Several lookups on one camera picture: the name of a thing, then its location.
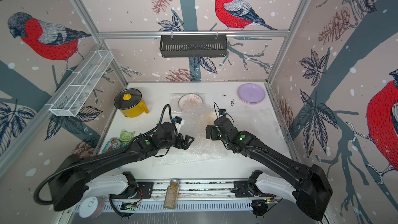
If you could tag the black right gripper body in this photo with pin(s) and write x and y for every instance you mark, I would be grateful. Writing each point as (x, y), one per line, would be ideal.
(216, 135)

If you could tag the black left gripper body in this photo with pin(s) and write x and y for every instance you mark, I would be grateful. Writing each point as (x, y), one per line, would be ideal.
(170, 143)

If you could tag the clear bubble wrap sheet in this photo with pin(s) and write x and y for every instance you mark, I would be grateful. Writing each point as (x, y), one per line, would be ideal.
(201, 145)
(257, 122)

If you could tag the purple plate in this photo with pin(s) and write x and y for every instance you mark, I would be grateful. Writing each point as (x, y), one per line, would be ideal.
(251, 93)

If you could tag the cream plate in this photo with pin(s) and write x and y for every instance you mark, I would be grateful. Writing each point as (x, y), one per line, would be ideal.
(204, 118)

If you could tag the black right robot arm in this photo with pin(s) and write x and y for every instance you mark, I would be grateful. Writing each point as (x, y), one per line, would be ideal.
(307, 186)

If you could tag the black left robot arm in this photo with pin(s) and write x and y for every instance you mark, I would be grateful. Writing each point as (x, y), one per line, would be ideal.
(67, 185)

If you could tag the patterned plate in bubble wrap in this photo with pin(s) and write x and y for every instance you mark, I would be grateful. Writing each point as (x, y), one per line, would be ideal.
(181, 102)

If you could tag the small green sachet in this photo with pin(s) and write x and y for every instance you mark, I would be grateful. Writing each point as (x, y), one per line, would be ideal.
(126, 136)

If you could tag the yellow pot with black lid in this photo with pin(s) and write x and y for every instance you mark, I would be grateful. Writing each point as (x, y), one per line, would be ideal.
(130, 102)

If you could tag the green snack packet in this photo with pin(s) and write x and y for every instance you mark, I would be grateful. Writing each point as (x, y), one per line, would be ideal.
(112, 144)

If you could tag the spice jar with granules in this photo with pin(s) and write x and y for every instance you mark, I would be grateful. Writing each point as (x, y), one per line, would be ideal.
(171, 194)

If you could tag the white tape roll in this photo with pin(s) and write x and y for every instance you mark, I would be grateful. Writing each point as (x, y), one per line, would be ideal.
(91, 207)

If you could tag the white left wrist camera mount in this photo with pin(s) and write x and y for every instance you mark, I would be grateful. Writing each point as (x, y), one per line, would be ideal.
(179, 122)

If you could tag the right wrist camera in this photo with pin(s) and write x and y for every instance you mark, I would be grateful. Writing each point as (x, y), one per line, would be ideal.
(222, 112)

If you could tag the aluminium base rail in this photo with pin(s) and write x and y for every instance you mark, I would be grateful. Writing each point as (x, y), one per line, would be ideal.
(194, 196)

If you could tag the black hanging wire basket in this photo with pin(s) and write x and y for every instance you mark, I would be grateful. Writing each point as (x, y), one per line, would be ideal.
(181, 46)

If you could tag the white wire mesh shelf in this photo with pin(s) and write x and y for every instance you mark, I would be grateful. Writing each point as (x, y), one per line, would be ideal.
(84, 80)

